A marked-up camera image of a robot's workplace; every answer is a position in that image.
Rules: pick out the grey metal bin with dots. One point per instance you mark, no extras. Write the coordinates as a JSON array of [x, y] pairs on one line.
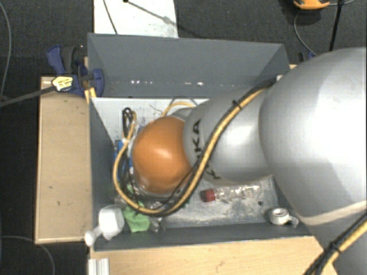
[[183, 64]]

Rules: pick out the clear plastic bottle red cap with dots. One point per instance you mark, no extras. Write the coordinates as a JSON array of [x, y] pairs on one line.
[[226, 195]]

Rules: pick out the green cloth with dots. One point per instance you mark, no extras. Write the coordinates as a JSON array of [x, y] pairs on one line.
[[139, 220]]

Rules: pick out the white spray bottle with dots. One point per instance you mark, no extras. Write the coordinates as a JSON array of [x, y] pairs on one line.
[[110, 220]]

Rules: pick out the pale wood board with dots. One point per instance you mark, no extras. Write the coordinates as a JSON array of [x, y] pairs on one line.
[[64, 165]]

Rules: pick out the white tape roll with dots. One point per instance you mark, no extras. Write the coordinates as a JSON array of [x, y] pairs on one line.
[[279, 216]]

